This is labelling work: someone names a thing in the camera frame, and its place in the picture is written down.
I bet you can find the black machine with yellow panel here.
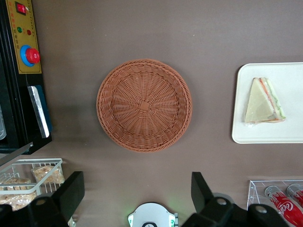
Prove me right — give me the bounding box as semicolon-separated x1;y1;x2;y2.
0;0;53;167

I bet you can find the clear bag of crackers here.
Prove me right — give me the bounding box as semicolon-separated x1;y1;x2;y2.
0;177;38;211
31;165;66;185

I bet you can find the white wire basket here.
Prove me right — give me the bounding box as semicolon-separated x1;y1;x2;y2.
0;157;64;212

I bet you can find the round brown wicker basket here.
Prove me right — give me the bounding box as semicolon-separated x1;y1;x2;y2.
96;58;193;153

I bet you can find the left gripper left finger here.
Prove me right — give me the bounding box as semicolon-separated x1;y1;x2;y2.
28;171;85;227

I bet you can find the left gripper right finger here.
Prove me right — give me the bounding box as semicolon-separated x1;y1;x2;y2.
181;171;240;227

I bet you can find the beige rectangular tray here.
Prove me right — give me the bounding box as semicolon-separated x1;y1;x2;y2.
231;61;303;145

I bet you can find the clear acrylic bottle rack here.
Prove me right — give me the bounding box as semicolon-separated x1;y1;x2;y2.
246;179;303;227

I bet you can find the red emergency stop button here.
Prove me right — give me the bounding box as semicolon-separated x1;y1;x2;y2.
19;44;41;68

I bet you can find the triangular sandwich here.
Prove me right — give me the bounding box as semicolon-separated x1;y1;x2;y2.
243;77;286;125

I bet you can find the red cola bottle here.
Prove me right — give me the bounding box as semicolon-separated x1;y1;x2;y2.
285;183;303;207
264;185;303;224

